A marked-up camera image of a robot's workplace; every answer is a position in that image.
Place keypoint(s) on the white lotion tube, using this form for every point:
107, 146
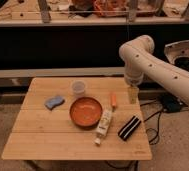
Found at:
103, 126

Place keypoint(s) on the black power adapter box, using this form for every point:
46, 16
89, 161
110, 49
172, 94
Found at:
170, 103

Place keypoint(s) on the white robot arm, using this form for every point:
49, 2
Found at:
137, 55

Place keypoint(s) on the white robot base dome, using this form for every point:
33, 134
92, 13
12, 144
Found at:
177, 54

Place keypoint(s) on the blue sponge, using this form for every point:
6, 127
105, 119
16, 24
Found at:
53, 102

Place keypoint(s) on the orange bowl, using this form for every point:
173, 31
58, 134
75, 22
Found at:
85, 112

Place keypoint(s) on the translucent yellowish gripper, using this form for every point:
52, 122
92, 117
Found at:
133, 94

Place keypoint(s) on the wooden folding table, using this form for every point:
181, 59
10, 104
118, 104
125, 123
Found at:
42, 134

